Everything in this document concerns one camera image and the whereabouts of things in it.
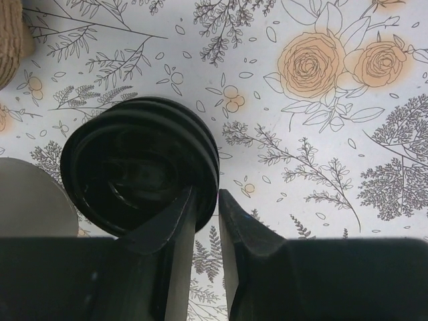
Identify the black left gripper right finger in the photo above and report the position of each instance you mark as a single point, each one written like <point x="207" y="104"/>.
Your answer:
<point x="268" y="277"/>

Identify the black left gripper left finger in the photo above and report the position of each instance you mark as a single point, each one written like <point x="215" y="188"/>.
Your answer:
<point x="143" y="275"/>

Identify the black plastic cup lid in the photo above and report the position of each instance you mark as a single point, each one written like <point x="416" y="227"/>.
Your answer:
<point x="126" y="165"/>

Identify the brown cardboard cup carrier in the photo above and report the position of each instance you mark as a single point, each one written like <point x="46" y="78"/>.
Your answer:
<point x="16" y="40"/>

